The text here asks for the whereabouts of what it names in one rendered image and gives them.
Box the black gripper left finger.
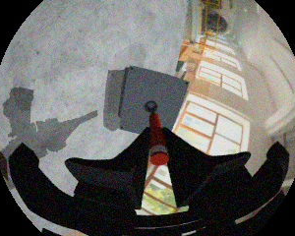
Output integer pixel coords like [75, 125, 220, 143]
[65, 127, 150, 209]

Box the dark red peg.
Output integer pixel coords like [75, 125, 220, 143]
[148, 113, 168, 165]

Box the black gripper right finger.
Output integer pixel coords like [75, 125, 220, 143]
[162, 127, 250, 208]

